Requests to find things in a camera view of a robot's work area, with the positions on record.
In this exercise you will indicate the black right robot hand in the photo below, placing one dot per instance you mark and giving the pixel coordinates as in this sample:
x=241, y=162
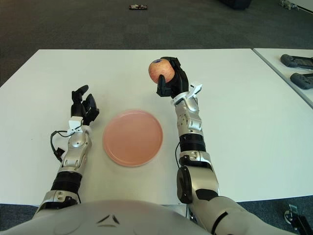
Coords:
x=178, y=83

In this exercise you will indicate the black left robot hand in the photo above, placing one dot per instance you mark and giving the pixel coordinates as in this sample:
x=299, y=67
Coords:
x=79, y=109

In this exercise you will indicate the red yellow apple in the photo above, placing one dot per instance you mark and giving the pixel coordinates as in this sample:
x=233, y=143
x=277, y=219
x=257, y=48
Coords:
x=161, y=69

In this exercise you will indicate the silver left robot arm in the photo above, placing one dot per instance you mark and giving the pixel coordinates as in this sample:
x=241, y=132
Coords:
x=72, y=154

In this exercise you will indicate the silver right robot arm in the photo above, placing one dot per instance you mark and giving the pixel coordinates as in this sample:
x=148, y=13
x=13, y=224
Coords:
x=195, y=147

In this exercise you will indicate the pink round plate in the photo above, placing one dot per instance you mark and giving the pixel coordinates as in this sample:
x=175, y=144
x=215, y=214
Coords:
x=132, y=138

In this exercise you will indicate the small red black floor item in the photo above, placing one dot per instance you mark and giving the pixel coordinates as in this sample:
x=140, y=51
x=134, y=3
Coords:
x=138, y=7

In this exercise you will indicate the dark bulky floor object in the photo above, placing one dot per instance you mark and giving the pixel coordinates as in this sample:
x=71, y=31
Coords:
x=236, y=4

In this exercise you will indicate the silver robot torso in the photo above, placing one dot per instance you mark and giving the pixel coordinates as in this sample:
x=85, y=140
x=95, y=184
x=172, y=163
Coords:
x=97, y=218

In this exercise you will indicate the grey handheld controller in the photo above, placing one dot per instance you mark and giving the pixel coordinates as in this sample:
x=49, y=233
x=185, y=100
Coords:
x=302, y=80
x=296, y=61

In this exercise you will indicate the small grey floor clutter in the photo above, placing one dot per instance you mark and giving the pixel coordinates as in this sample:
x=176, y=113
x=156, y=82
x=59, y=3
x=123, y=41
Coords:
x=289, y=5

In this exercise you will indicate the black device on floor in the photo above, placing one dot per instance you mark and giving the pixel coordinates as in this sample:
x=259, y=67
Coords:
x=296, y=215

